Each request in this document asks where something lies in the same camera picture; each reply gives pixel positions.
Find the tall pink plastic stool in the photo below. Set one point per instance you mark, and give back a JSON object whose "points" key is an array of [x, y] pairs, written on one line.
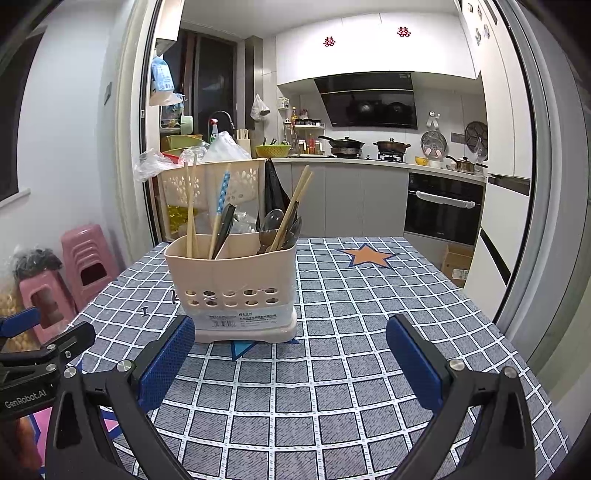
{"points": [[85, 244]]}

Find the blue hanging packet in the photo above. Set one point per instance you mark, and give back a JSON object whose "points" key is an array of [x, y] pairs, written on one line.
{"points": [[161, 76]]}

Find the crumpled clear plastic bag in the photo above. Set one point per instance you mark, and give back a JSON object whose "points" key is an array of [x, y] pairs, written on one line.
{"points": [[150, 164]]}

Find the blue dotted wooden chopstick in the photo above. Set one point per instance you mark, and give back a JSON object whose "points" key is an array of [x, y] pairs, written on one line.
{"points": [[222, 194]]}

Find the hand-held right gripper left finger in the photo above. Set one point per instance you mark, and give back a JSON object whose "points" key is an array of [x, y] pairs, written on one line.
{"points": [[168, 364]]}

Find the grey checked tablecloth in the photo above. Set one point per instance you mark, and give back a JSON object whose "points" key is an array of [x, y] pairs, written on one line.
{"points": [[369, 323]]}

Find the short pink plastic stool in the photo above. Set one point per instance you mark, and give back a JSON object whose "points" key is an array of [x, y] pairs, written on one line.
{"points": [[30, 284]]}

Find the green plastic basins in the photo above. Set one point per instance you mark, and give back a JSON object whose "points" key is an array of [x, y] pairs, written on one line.
{"points": [[184, 143]]}

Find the grey wall socket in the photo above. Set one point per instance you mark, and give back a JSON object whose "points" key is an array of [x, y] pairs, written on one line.
{"points": [[456, 137]]}

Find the grey lower kitchen cabinets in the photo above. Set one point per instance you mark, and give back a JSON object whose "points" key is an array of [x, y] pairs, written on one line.
{"points": [[351, 198]]}

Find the yellow-green colander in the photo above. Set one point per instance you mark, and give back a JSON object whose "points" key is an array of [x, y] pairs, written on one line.
{"points": [[273, 151]]}

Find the dark bag on stool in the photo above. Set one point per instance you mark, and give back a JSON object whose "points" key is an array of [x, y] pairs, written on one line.
{"points": [[37, 263]]}

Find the spice rack with bottles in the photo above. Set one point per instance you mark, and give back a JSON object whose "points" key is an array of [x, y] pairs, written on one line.
{"points": [[302, 138]]}

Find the white hanging plastic bag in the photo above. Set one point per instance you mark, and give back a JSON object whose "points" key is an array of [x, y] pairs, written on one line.
{"points": [[258, 108]]}

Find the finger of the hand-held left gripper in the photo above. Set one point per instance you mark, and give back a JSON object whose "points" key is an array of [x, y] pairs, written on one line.
{"points": [[18, 321], [74, 339]]}

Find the yellow lumpy sack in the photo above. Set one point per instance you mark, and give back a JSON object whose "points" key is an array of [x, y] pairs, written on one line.
{"points": [[11, 300]]}

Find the black built-in oven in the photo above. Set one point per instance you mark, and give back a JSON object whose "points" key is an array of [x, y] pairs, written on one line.
{"points": [[443, 212]]}

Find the gas stove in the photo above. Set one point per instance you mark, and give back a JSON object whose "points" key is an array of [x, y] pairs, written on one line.
{"points": [[391, 158]]}

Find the black wok with lid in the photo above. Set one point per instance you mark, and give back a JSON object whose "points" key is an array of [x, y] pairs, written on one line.
{"points": [[344, 145]]}

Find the curved kitchen faucet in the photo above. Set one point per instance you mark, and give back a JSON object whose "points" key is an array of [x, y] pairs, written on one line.
{"points": [[224, 113]]}

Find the steel pot with lid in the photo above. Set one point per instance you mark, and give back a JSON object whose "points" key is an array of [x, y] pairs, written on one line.
{"points": [[461, 165]]}

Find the brown wok with lid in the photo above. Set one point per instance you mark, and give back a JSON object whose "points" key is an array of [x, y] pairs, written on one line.
{"points": [[391, 146]]}

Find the yellow oil bottle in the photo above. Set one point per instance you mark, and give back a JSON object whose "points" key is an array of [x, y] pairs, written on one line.
{"points": [[180, 221]]}

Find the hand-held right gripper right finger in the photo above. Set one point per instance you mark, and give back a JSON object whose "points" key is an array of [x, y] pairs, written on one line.
{"points": [[413, 364]]}

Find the round dark hanging rack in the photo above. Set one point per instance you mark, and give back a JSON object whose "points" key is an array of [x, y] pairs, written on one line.
{"points": [[475, 134]]}

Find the beige plastic utensil holder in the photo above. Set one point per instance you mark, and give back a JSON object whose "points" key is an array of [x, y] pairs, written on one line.
{"points": [[231, 272]]}

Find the cardboard box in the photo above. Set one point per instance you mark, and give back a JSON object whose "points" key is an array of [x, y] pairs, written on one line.
{"points": [[457, 263]]}

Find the spray bottle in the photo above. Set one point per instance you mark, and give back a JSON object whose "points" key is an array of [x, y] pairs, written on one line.
{"points": [[213, 134]]}

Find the beige perforated basket rack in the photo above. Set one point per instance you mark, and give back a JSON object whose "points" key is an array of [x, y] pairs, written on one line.
{"points": [[242, 180]]}

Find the black plastic bag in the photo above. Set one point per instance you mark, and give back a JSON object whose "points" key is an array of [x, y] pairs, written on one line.
{"points": [[276, 189]]}

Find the yellow bowl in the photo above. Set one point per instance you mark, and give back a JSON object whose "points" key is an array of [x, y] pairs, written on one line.
{"points": [[421, 160]]}

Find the round metal steamer rack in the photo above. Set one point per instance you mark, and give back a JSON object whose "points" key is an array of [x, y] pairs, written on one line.
{"points": [[433, 142]]}

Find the large clear plastic bag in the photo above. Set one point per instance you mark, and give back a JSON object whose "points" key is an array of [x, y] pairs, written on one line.
{"points": [[226, 147]]}

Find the black range hood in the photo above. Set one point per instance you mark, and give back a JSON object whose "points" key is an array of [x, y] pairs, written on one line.
{"points": [[369, 101]]}

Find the wall light switch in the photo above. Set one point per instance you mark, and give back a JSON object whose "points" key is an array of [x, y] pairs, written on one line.
{"points": [[108, 92]]}

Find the red paper decoration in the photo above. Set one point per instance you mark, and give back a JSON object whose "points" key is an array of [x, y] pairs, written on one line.
{"points": [[403, 32], [329, 40]]}

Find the white refrigerator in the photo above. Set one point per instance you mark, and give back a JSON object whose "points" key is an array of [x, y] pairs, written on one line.
{"points": [[498, 221]]}

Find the white upper kitchen cabinets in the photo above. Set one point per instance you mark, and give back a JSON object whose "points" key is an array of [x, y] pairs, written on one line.
{"points": [[378, 50]]}

